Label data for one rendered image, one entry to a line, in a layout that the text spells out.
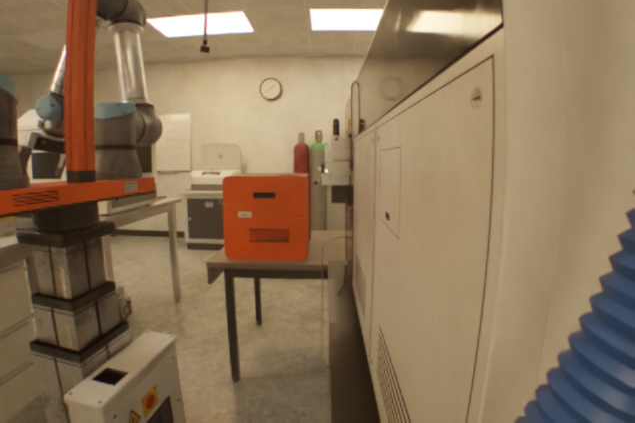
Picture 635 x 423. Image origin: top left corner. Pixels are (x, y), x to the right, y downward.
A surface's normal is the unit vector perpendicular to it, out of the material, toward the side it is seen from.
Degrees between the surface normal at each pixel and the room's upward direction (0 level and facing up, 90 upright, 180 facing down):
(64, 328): 90
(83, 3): 90
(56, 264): 90
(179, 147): 90
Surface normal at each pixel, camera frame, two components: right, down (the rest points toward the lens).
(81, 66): 0.99, 0.01
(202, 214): -0.03, 0.08
